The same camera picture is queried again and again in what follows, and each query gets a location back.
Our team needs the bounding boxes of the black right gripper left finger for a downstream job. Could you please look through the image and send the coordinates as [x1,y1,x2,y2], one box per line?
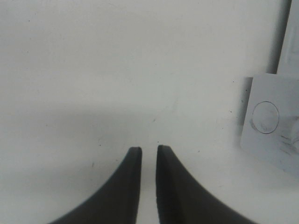
[53,147,142,224]

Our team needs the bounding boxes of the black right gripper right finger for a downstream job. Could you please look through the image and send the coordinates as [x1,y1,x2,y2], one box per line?
[156,145,253,224]

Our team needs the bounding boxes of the round white door button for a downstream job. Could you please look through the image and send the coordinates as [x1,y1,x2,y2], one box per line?
[252,101,279,134]

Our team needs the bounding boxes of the white microwave oven body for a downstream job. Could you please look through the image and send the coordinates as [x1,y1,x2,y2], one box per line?
[241,0,299,177]

